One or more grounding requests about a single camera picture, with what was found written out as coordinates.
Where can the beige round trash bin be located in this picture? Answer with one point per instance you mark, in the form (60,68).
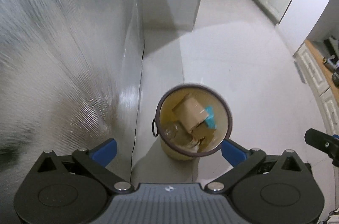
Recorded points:
(206,97)

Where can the brown cardboard box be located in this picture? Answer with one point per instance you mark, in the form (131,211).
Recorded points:
(191,115)

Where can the clear plastic water bottle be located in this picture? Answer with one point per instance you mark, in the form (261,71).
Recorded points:
(173,131)

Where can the blue packet in bin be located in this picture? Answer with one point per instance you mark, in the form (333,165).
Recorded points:
(209,122)

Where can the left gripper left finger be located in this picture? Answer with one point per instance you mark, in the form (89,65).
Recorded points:
(94,161)

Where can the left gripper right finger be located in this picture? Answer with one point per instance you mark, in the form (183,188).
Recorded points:
(243,161)

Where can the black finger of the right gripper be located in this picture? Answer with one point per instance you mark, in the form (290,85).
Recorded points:
(323,142)

